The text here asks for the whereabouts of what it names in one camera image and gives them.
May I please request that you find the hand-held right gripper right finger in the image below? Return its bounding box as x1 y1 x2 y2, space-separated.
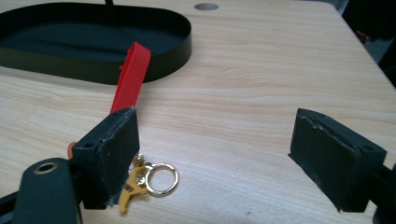
288 107 388 213

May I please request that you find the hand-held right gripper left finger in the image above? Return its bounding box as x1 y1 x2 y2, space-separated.
71 106 140 210

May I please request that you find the yellow key tag with ring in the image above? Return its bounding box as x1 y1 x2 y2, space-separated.
119 152 180 216

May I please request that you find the red keychain strap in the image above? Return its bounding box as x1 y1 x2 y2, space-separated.
109 41 152 115

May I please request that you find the black key rack with tray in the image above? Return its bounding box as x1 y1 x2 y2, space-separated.
0 0 192 86

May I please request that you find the small red object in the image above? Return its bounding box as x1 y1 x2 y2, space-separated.
356 31 372 43

